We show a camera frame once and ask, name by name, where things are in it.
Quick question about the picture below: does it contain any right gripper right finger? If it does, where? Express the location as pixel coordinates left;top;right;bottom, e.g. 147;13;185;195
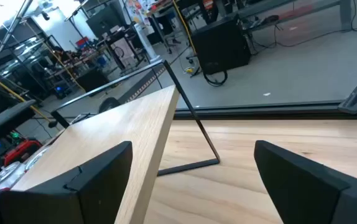
254;139;357;224

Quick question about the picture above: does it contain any coiled black cable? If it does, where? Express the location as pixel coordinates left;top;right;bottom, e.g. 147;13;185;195
202;70;229;87

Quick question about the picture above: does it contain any black equipment case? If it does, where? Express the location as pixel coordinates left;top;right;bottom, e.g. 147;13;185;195
192;14;252;76

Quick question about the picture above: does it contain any silver Diet Coke can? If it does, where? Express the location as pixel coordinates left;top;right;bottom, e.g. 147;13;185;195
0;161;27;191
24;147;50;171

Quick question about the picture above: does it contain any yellow cord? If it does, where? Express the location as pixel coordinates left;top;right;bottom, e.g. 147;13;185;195
0;67;53;124
171;0;197;54

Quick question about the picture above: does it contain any wooden shelf with black legs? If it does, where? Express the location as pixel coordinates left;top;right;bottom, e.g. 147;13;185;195
10;59;221;224

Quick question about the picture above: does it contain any grey workbench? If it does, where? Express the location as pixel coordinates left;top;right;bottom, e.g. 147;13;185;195
234;0;353;32

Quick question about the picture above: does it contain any black metal table frame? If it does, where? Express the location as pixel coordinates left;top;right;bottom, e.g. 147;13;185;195
172;98;357;121

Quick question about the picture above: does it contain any black hazard-striped platform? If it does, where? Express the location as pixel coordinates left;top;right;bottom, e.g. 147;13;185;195
116;65;169;104

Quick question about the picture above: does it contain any red black device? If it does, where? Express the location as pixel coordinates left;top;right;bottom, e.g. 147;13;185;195
3;139;44;167

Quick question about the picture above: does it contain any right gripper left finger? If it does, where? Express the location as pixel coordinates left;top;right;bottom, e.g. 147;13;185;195
2;140;134;224

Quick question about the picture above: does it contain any white pillar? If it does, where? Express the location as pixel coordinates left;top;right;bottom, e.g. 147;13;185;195
132;22;162;64

